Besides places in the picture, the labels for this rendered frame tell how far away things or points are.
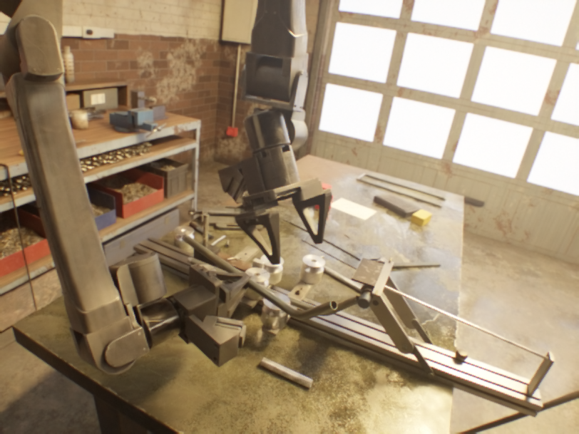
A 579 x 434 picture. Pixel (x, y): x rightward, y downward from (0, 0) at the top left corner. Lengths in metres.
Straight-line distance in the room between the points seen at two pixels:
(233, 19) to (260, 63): 3.52
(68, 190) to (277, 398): 0.44
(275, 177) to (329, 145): 3.38
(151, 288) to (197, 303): 0.07
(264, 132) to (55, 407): 1.54
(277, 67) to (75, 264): 0.35
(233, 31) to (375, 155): 1.85
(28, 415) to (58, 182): 1.45
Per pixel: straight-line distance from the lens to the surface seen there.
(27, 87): 0.51
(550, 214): 3.92
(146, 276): 0.53
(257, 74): 0.53
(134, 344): 0.52
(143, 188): 2.71
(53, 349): 0.78
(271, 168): 0.51
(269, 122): 0.52
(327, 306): 0.55
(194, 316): 0.55
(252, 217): 0.49
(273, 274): 0.81
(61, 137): 0.51
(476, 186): 3.77
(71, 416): 1.80
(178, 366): 0.71
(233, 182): 0.59
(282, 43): 0.51
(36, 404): 1.88
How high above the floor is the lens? 1.41
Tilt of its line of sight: 25 degrees down
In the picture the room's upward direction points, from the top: 9 degrees clockwise
